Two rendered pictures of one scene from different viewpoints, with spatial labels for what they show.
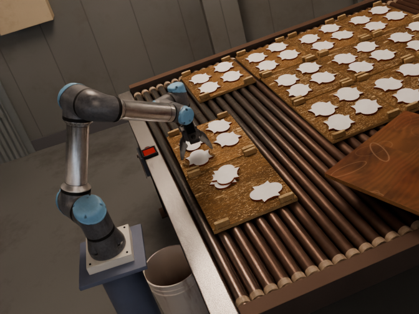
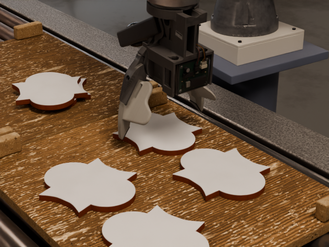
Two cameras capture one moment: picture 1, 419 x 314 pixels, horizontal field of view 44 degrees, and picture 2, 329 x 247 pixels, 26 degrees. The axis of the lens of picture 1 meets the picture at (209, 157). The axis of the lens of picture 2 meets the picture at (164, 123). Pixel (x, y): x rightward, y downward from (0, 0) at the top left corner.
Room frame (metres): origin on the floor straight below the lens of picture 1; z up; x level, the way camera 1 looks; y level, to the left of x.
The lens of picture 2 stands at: (2.87, -0.42, 1.44)
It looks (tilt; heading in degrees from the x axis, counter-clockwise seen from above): 27 degrees down; 150
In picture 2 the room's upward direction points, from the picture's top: straight up
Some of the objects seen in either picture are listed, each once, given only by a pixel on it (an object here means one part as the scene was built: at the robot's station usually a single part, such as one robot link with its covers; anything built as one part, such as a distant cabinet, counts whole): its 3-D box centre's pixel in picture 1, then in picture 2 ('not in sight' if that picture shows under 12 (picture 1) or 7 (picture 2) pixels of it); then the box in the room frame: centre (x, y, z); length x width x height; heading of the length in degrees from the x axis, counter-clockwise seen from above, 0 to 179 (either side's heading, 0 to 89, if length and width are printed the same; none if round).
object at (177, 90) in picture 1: (178, 96); not in sight; (2.07, 0.06, 1.25); 0.09 x 0.08 x 0.11; 124
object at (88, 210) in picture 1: (91, 215); not in sight; (1.63, 0.49, 1.08); 0.13 x 0.12 x 0.14; 34
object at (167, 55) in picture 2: (187, 126); (174, 44); (2.07, 0.05, 1.09); 0.09 x 0.08 x 0.12; 8
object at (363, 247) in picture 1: (260, 133); not in sight; (2.16, -0.27, 0.90); 1.95 x 0.05 x 0.05; 9
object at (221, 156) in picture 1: (209, 144); (156, 186); (2.15, -0.02, 0.93); 0.41 x 0.35 x 0.02; 8
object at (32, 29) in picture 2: (221, 223); (28, 30); (1.53, 0.03, 0.95); 0.06 x 0.02 x 0.03; 99
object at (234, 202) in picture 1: (238, 188); (15, 87); (1.74, -0.08, 0.93); 0.41 x 0.35 x 0.02; 9
